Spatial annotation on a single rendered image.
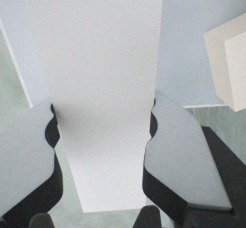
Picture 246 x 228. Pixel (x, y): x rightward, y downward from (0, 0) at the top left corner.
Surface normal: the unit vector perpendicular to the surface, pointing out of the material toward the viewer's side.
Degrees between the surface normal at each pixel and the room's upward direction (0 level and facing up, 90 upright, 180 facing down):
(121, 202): 0
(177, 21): 0
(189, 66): 0
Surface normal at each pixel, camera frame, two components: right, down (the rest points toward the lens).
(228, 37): -0.44, -0.75
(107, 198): 0.06, 0.53
